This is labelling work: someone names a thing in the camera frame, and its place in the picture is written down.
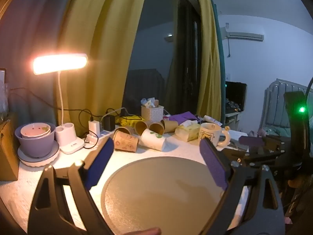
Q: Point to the grey padded headboard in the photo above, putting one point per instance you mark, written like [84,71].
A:
[278,107]

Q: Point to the white air conditioner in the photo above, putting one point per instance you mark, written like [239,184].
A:
[243,36]

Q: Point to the cardboard box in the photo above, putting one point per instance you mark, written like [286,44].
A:
[8,149]

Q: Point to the white desk lamp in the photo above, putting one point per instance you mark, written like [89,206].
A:
[61,62]

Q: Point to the narrow yellow curtain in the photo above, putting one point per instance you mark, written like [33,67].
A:
[210,58]

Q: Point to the white round plate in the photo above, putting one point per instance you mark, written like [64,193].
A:
[36,160]

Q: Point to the white power strip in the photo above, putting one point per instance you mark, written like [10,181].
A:
[97,137]

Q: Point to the clear plastic bag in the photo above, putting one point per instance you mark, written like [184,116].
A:
[3,98]

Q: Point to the black charger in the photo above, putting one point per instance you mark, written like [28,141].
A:
[109,123]

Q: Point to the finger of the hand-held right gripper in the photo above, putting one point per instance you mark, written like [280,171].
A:
[251,141]
[247,156]

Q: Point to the black monitor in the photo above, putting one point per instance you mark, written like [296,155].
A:
[236,95]

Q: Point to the dark covered furniture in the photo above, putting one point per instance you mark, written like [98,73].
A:
[144,85]

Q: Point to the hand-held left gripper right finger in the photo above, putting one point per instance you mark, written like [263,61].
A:
[214,165]

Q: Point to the white charger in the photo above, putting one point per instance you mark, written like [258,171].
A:
[94,126]

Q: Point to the person's left hand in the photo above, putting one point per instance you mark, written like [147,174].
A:
[146,232]

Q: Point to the pink white bowl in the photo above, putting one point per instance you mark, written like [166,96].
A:
[35,130]

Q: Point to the yellow-green tissue box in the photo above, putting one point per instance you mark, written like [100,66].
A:
[188,131]

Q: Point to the brown patterned paper cup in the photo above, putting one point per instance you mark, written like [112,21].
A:
[126,141]

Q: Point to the small cartons in basket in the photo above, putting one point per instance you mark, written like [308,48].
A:
[149,102]

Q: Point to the white yellow-print mug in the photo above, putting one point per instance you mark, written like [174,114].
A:
[211,132]

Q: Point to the white tube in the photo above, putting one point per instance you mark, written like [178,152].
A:
[213,120]

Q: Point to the white book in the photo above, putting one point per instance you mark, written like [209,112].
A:
[236,135]

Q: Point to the purple cloth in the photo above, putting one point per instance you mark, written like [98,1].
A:
[183,117]

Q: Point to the purple bowl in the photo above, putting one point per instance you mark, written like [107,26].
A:
[36,143]

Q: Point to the wide yellow curtain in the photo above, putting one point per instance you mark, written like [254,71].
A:
[97,53]

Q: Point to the yellow packet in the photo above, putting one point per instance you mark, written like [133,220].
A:
[128,120]

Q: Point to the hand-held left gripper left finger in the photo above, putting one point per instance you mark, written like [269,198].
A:
[99,162]

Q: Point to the white green-print paper cup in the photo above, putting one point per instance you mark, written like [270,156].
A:
[154,140]

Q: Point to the white woven basket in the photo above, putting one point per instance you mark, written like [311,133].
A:
[152,113]

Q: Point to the green bedding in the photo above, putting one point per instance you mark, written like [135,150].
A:
[275,130]

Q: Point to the kraft paper cup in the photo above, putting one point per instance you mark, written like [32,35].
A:
[156,127]
[141,126]
[169,125]
[125,129]

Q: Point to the round grey mat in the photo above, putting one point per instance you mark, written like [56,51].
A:
[166,195]

